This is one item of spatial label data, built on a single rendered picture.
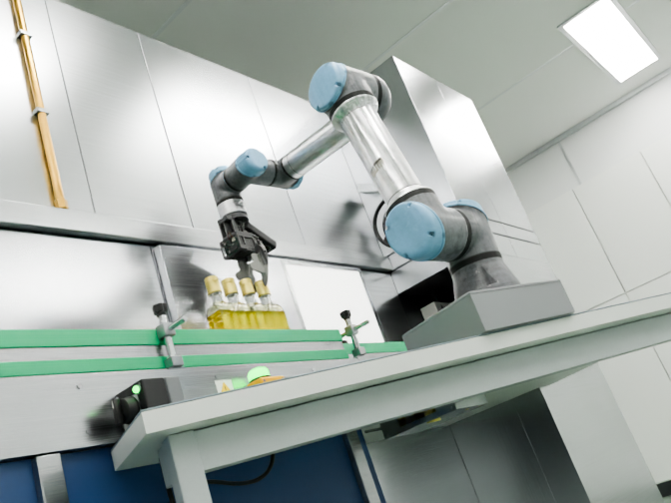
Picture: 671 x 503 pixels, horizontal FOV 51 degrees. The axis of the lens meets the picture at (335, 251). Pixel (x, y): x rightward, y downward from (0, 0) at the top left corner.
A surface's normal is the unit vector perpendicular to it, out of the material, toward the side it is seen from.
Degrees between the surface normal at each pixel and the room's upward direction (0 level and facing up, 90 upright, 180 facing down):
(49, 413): 90
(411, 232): 96
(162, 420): 90
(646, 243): 90
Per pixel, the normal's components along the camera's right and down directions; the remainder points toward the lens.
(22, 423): 0.73, -0.47
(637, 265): -0.61, -0.09
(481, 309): 0.43, -0.46
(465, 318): -0.85, 0.10
